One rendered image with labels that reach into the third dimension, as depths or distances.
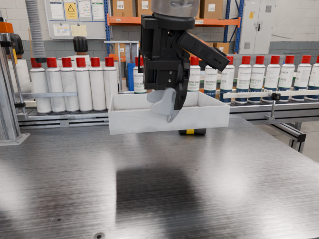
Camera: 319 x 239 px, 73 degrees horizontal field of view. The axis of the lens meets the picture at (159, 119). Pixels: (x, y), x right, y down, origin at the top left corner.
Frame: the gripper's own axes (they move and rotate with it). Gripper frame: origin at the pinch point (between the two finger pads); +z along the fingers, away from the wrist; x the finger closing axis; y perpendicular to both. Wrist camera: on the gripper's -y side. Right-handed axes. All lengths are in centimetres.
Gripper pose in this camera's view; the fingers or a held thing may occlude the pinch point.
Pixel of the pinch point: (171, 114)
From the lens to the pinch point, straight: 47.5
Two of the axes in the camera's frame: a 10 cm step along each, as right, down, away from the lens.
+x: 2.5, 5.9, -7.7
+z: -0.8, 8.0, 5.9
